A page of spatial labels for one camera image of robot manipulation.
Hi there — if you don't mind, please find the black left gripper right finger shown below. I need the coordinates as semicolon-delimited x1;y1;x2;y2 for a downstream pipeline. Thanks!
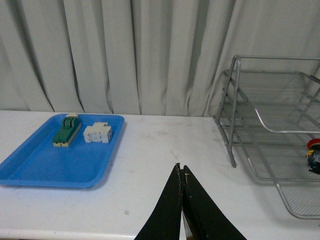
182;165;245;240

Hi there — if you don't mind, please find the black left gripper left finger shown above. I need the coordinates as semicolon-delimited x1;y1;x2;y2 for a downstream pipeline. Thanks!
135;163;183;240

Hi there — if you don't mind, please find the red emergency stop button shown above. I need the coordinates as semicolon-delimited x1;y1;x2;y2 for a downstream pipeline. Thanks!
306;138;320;174

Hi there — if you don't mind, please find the white circuit breaker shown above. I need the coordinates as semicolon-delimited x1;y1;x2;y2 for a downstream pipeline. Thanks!
83;122;112;143

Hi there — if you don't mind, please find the blue plastic tray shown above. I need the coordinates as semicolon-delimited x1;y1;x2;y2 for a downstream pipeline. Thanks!
0;114;125;188

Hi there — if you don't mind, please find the white curtain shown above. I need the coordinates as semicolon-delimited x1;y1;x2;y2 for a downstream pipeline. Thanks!
0;0;320;117

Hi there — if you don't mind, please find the silver wire mesh rack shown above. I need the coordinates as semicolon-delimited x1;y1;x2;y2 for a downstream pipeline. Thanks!
214;55;320;220

